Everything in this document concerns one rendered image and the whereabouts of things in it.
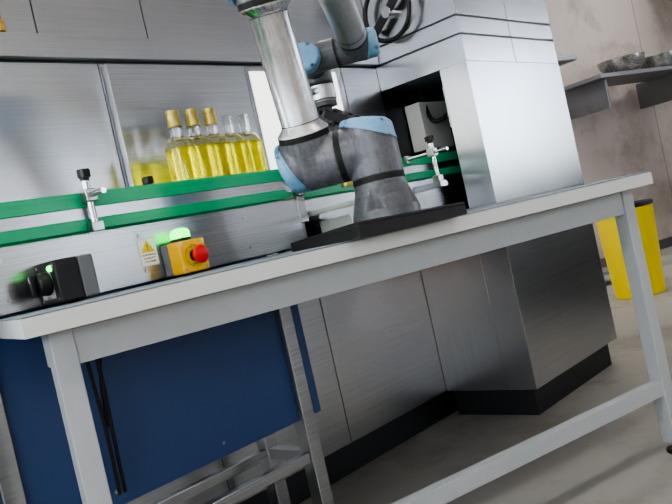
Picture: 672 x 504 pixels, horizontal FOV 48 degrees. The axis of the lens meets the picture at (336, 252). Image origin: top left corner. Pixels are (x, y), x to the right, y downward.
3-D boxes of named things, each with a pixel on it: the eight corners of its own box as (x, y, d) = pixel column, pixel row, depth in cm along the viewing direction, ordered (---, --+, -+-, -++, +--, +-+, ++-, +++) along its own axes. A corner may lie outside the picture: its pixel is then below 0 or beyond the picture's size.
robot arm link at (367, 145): (402, 167, 159) (387, 104, 160) (341, 182, 162) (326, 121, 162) (407, 172, 171) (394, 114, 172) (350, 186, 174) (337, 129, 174)
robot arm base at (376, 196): (434, 208, 162) (424, 163, 162) (372, 221, 156) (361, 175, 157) (402, 219, 176) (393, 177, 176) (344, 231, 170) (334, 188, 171)
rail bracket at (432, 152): (421, 208, 255) (406, 143, 255) (462, 199, 244) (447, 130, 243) (412, 210, 252) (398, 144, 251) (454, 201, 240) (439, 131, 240)
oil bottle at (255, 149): (263, 208, 213) (246, 134, 212) (277, 204, 209) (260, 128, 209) (248, 211, 209) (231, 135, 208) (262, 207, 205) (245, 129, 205)
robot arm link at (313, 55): (328, 32, 186) (335, 41, 197) (285, 44, 188) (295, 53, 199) (335, 63, 187) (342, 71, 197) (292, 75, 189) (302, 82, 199)
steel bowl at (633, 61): (619, 80, 637) (616, 64, 637) (658, 67, 605) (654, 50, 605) (590, 84, 617) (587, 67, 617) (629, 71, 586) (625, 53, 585)
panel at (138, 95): (352, 166, 263) (331, 70, 262) (359, 164, 260) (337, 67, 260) (129, 195, 197) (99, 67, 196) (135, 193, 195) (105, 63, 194)
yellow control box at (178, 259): (192, 273, 170) (185, 241, 170) (212, 269, 165) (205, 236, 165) (166, 279, 165) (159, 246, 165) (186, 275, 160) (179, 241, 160)
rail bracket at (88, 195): (102, 232, 158) (88, 169, 157) (121, 227, 153) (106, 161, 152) (85, 235, 155) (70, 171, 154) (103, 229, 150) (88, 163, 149)
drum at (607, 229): (683, 285, 456) (664, 195, 455) (651, 298, 436) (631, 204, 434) (631, 289, 485) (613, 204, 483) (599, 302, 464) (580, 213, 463)
